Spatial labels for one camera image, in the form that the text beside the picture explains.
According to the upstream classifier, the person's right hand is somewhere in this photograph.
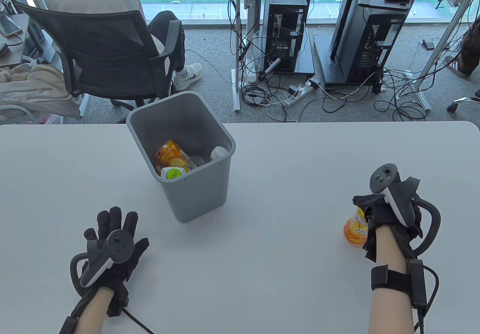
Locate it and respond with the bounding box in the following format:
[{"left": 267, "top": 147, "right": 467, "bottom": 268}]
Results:
[{"left": 352, "top": 177, "right": 424, "bottom": 264}]

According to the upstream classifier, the person's left hand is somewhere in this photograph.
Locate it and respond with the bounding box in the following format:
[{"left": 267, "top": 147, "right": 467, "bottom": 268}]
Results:
[{"left": 80, "top": 207, "right": 149, "bottom": 297}]

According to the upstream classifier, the yellow cap orange bottle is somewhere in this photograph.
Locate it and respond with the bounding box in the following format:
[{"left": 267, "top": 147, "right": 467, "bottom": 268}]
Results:
[{"left": 343, "top": 207, "right": 370, "bottom": 246}]

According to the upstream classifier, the green cap white bottle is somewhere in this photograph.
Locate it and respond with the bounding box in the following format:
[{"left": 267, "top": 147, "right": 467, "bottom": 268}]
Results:
[{"left": 161, "top": 166, "right": 184, "bottom": 180}]

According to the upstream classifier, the grey plastic bin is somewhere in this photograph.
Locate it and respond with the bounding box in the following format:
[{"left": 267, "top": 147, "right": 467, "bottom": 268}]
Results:
[{"left": 126, "top": 91, "right": 236, "bottom": 223}]

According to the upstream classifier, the orange patterned bottle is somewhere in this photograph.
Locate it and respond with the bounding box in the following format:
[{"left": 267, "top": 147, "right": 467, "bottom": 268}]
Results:
[{"left": 155, "top": 140, "right": 196, "bottom": 174}]

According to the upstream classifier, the white cap clear bottle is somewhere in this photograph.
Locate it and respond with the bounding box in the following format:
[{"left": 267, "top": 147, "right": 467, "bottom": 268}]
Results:
[{"left": 189, "top": 146, "right": 230, "bottom": 168}]

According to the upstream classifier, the person's right forearm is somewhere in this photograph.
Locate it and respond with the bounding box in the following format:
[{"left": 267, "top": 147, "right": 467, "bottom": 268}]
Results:
[{"left": 368, "top": 225, "right": 415, "bottom": 334}]

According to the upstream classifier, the person's left forearm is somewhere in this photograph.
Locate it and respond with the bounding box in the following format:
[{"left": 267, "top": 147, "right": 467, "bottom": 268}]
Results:
[{"left": 77, "top": 287, "right": 115, "bottom": 334}]

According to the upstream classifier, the black left hand controller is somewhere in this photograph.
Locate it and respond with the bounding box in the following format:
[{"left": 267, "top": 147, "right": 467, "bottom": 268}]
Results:
[{"left": 70, "top": 230, "right": 135, "bottom": 297}]

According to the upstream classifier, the black hand controller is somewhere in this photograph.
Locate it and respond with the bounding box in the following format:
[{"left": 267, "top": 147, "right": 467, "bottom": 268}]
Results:
[
  {"left": 370, "top": 164, "right": 441, "bottom": 258},
  {"left": 70, "top": 230, "right": 135, "bottom": 297}
]

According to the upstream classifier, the black right hand controller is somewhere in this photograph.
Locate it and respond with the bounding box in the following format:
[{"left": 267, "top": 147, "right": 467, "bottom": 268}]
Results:
[{"left": 370, "top": 164, "right": 441, "bottom": 258}]

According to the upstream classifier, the black left wrist sensor module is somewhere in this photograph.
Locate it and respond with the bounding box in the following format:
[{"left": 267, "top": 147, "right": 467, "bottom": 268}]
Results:
[{"left": 106, "top": 287, "right": 130, "bottom": 318}]

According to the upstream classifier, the black right wrist sensor box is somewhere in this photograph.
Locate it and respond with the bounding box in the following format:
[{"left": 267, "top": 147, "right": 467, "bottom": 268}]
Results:
[{"left": 408, "top": 259, "right": 428, "bottom": 310}]

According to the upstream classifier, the office chair wheel base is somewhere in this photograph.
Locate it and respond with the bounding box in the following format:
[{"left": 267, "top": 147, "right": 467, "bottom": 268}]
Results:
[{"left": 446, "top": 90, "right": 480, "bottom": 114}]

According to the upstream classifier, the white power strip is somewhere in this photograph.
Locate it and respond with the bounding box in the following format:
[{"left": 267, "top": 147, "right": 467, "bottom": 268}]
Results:
[{"left": 283, "top": 79, "right": 323, "bottom": 107}]

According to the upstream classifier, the black mesh office chair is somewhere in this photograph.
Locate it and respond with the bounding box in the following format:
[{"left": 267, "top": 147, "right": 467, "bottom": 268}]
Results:
[{"left": 14, "top": 0, "right": 186, "bottom": 124}]

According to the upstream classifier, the beige cloth bundle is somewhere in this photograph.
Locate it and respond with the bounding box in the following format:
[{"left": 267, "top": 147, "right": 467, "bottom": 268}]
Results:
[{"left": 0, "top": 63, "right": 82, "bottom": 123}]

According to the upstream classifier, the black computer tower on cart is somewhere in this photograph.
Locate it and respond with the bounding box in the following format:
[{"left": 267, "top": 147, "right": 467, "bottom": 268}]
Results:
[{"left": 313, "top": 0, "right": 412, "bottom": 88}]

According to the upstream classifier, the grey side desk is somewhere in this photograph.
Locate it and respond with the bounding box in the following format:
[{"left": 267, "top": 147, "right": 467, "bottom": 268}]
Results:
[{"left": 0, "top": 13, "right": 46, "bottom": 68}]

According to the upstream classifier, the smartphone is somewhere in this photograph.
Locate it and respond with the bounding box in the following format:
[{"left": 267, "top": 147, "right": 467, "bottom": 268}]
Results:
[{"left": 0, "top": 15, "right": 23, "bottom": 37}]

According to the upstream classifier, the aluminium desk leg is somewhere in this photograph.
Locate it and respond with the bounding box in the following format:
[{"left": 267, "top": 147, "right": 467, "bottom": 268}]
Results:
[{"left": 231, "top": 0, "right": 260, "bottom": 112}]

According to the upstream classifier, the black right wrist strap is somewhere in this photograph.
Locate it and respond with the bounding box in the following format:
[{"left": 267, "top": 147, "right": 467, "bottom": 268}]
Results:
[{"left": 370, "top": 265, "right": 413, "bottom": 294}]

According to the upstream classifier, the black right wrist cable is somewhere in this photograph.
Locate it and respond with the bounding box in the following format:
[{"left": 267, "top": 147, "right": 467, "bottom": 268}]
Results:
[{"left": 414, "top": 265, "right": 440, "bottom": 334}]

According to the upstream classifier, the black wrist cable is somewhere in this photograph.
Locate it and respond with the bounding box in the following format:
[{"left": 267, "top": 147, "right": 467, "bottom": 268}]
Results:
[
  {"left": 122, "top": 308, "right": 156, "bottom": 334},
  {"left": 414, "top": 265, "right": 440, "bottom": 334}
]

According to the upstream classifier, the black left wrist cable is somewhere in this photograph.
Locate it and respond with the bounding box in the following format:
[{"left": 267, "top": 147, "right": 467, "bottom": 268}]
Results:
[{"left": 122, "top": 308, "right": 156, "bottom": 334}]

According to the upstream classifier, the black left arm cable bundle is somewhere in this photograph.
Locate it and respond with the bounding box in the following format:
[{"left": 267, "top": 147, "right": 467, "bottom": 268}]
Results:
[{"left": 59, "top": 300, "right": 82, "bottom": 334}]

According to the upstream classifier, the tangle of black cables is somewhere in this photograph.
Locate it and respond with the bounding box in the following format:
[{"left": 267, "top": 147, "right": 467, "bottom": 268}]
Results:
[{"left": 171, "top": 0, "right": 467, "bottom": 123}]

